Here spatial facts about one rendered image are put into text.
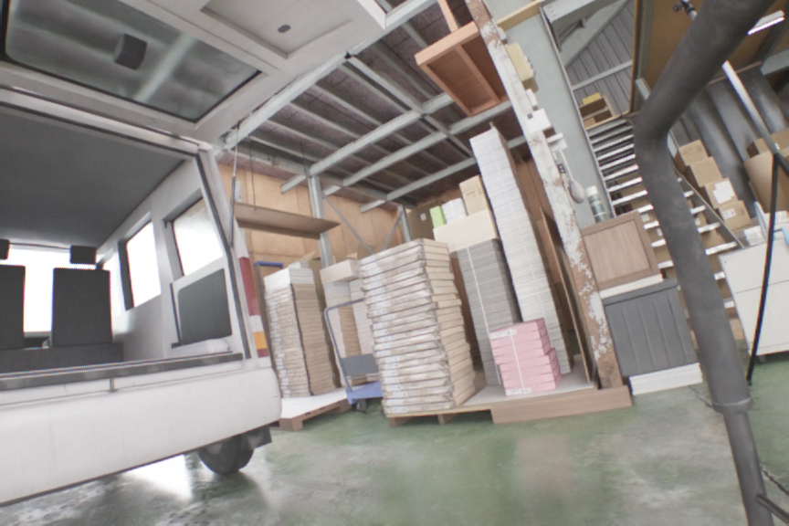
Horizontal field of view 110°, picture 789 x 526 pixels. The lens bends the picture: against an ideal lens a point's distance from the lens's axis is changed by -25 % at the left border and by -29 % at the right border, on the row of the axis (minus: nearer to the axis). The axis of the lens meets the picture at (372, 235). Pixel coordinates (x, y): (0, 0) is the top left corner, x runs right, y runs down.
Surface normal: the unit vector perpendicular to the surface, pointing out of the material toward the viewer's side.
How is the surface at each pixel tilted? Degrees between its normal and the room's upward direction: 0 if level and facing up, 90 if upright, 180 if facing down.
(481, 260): 90
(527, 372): 90
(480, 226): 90
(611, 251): 90
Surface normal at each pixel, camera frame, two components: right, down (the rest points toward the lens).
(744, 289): -0.75, -0.03
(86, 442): 0.78, -0.32
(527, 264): -0.58, -0.11
